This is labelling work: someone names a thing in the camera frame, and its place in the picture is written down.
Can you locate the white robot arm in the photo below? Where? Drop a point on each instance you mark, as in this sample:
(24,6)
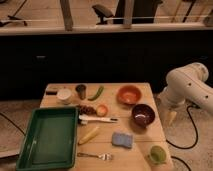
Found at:
(185,83)

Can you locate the blue sponge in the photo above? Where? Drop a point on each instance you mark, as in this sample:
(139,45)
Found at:
(122,139)

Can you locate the wooden post right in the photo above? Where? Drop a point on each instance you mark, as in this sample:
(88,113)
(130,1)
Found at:
(128,12)

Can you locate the green pepper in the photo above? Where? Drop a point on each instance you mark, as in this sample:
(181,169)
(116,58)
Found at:
(97,94)

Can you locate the orange peach fruit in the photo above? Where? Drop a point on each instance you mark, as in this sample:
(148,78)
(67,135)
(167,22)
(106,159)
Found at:
(102,110)

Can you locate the green plastic tray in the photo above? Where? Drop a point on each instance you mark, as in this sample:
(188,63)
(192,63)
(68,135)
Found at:
(50,140)

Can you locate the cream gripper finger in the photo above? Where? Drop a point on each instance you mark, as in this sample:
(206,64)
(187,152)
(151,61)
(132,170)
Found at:
(172,116)

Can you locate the black office chair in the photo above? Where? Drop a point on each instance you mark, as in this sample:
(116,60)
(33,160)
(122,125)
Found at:
(102,13)

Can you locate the wooden post left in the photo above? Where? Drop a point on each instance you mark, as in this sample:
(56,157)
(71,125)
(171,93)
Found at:
(66,13)

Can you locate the wooden post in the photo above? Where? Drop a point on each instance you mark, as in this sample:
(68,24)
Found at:
(66,13)
(128,12)

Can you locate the dark metal cup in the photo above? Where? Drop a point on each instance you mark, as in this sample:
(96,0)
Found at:
(81,91)

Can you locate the green cup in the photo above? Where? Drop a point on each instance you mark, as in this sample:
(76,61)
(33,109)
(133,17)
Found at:
(157,155)

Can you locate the brown grape bunch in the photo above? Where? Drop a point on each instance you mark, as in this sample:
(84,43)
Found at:
(88,110)

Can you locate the yellow corn cob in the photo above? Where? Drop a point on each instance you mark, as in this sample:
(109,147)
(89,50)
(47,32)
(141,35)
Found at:
(88,136)

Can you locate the dark maroon bowl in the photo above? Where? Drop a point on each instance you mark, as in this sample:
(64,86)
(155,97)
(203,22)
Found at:
(143,115)

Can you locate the orange bowl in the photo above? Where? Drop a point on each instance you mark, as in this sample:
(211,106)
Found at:
(129,95)

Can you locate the white cup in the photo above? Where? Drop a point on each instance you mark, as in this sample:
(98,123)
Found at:
(64,96)

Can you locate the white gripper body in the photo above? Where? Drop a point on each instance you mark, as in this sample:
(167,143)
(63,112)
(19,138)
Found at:
(170,99)

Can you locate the silver fork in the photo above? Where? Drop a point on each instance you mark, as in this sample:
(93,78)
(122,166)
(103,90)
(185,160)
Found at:
(104,157)

